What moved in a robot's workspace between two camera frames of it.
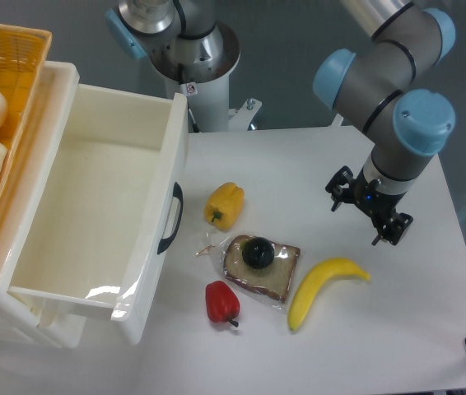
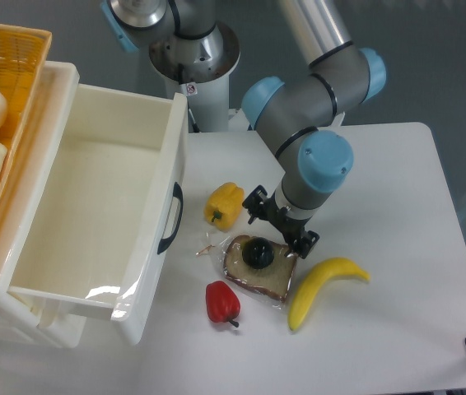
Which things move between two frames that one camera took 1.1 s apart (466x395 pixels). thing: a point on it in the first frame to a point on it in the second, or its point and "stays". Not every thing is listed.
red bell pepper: (222, 304) stays
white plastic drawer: (106, 235) stays
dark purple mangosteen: (257, 252) stays
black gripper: (378, 202) to (289, 227)
